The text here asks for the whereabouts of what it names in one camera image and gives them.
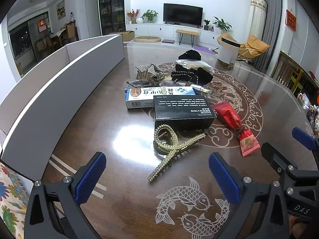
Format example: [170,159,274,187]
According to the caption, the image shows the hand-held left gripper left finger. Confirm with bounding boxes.
[24,151,107,239]

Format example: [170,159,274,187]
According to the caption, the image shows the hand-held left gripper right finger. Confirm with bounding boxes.
[208,152,291,239]

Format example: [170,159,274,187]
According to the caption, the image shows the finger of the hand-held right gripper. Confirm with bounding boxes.
[291,127,319,153]
[261,142,295,178]

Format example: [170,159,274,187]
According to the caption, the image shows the red candy packet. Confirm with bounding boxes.
[234,127,261,158]

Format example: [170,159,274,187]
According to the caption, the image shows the pearl hair claw clip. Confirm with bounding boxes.
[148,124,206,183]

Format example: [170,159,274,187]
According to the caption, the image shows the red gift pouch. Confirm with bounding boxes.
[214,101,243,131]

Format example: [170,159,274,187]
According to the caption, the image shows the black cardboard box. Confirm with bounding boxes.
[153,95,216,131]

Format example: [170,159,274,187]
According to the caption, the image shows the silver perfume bottle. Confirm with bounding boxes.
[191,85,213,97]

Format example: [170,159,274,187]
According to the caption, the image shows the white and blue ointment box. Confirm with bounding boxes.
[125,86,196,110]

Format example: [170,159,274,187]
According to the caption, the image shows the grey partition board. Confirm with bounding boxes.
[0,33,125,165]

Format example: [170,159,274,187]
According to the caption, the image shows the clear frame glasses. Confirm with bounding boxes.
[126,79,150,88]

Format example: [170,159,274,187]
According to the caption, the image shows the black velvet bow hair accessory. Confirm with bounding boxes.
[171,64,214,85]

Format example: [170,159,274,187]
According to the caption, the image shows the plastic bag with gold item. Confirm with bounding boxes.
[175,59,212,70]

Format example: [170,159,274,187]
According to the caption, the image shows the rhinestone bow hair claw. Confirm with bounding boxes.
[135,63,168,82]

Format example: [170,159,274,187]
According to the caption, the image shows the black cap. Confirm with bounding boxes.
[178,50,202,61]

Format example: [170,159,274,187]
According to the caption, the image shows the brown patterned wooden desktop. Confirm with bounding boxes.
[42,41,319,239]

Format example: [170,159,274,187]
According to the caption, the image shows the person's right hand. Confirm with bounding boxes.
[289,215,311,239]

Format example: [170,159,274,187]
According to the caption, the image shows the pile of assorted clutter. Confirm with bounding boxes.
[296,70,319,135]

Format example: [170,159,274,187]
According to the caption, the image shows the wooden chair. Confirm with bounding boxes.
[272,50,304,92]

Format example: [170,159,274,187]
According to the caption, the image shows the floral cloth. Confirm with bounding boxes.
[0,163,34,229]

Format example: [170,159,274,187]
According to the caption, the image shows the orange lounge chair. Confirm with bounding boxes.
[217,33,271,61]

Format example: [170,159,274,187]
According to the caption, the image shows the grey curtain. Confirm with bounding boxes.
[254,0,283,75]

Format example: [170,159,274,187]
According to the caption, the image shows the clear jar with black lid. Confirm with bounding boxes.
[217,37,241,68]

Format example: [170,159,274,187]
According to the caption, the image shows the purple mat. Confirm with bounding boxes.
[193,45,216,54]

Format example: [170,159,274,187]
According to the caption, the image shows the standing air conditioner with cover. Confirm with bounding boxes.
[250,0,268,40]

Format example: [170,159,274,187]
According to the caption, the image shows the broad leaf potted plant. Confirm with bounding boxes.
[213,17,232,32]

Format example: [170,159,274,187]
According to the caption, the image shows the dining table with cloth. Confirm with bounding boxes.
[51,28,68,47]

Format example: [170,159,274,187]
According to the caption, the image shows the brown dining chair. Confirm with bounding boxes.
[66,22,79,43]

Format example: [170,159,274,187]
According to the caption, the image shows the beige oval pet bed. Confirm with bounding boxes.
[134,36,161,43]

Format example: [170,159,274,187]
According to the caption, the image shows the wooden bench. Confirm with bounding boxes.
[176,29,200,46]

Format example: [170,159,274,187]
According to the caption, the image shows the white television cabinet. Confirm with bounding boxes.
[126,23,225,49]

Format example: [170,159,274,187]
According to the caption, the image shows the white door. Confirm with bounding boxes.
[85,0,96,39]

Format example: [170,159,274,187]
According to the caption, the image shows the black television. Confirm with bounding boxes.
[163,3,203,26]

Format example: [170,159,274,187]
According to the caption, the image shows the vase of red flowers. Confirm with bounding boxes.
[127,9,140,24]

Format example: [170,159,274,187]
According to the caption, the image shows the glass door display cabinet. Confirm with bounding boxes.
[98,0,126,36]

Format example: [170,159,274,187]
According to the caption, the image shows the large leafy potted plant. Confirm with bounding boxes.
[141,9,159,23]

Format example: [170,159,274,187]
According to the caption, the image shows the red wall hanging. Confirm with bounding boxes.
[286,9,297,31]

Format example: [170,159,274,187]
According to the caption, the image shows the landscape wall painting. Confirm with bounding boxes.
[56,0,66,20]

